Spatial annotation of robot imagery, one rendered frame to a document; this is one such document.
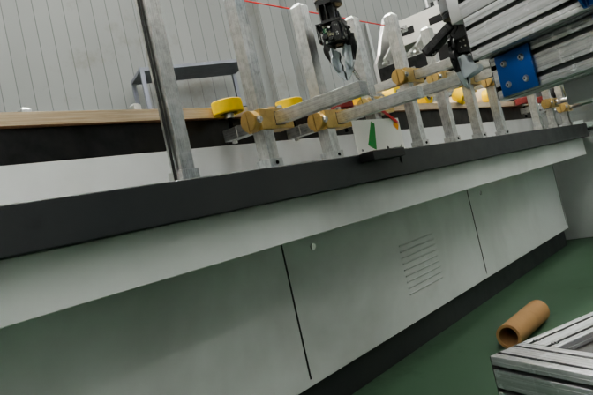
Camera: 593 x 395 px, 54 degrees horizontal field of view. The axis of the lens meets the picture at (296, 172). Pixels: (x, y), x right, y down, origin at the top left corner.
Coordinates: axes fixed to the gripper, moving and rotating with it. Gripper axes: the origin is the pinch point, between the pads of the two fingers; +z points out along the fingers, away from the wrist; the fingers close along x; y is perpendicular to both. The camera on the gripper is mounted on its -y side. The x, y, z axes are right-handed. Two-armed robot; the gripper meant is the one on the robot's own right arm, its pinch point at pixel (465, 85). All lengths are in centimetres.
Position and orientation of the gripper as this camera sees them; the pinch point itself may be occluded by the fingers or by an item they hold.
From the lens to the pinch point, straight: 170.3
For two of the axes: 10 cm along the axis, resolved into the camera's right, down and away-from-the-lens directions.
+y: 7.4, -2.1, -6.4
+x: 6.4, -1.0, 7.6
